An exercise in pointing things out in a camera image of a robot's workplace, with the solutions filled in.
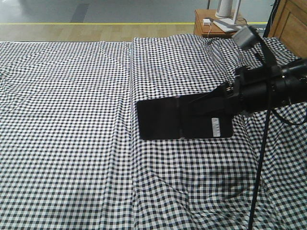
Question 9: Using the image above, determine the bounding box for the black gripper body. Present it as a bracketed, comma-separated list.
[235, 66, 285, 113]

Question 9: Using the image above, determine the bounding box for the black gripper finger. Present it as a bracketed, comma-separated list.
[183, 83, 236, 117]

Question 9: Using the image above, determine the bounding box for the black foldable phone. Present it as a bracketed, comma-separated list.
[136, 95, 233, 140]

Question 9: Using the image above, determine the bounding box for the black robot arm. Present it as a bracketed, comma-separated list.
[188, 59, 307, 116]

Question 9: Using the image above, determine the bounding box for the white desk lamp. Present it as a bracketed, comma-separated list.
[213, 0, 243, 33]

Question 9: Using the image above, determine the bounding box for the wooden bed headboard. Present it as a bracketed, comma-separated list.
[268, 0, 307, 58]

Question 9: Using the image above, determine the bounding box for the wooden nightstand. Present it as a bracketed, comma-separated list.
[193, 9, 235, 38]

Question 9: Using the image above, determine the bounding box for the black white checkered bedsheet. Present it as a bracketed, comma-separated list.
[0, 34, 307, 230]

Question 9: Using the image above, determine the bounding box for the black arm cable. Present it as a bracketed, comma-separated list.
[248, 107, 272, 230]

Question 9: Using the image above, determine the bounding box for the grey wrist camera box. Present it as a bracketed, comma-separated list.
[232, 25, 261, 50]

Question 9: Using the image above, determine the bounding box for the white charger with cable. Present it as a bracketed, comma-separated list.
[202, 18, 212, 38]

